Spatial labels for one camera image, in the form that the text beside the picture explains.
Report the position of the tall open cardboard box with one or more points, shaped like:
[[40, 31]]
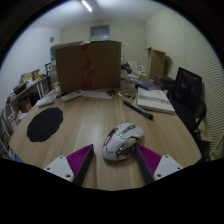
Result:
[[156, 63]]

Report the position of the black round mouse pad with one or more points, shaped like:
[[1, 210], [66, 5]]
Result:
[[45, 124]]

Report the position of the flat white remote control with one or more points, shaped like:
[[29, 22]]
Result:
[[45, 102]]

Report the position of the round wall clock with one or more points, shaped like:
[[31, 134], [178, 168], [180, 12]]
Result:
[[51, 39]]

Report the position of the long ceiling light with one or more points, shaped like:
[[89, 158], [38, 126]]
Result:
[[86, 5]]

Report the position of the open white book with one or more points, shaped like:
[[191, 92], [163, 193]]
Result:
[[155, 100]]

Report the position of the cluttered wooden side desk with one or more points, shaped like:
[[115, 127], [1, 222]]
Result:
[[28, 88]]

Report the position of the black office chair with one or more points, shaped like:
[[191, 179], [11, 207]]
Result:
[[188, 88]]

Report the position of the black marker pen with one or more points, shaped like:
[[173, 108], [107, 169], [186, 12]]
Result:
[[138, 109]]

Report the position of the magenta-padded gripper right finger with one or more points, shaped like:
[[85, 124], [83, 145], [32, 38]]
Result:
[[151, 161]]

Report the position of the large brown cardboard box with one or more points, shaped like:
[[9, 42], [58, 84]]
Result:
[[70, 66]]

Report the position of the blue book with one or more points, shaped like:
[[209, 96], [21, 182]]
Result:
[[145, 84]]

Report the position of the white and grey computer mouse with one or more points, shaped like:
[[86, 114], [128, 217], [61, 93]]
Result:
[[120, 141]]

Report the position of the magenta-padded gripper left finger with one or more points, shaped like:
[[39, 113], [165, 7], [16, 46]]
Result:
[[76, 161]]

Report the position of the grey door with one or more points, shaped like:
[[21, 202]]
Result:
[[99, 32]]

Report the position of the thick white remote control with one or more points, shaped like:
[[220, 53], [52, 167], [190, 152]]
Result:
[[71, 96]]

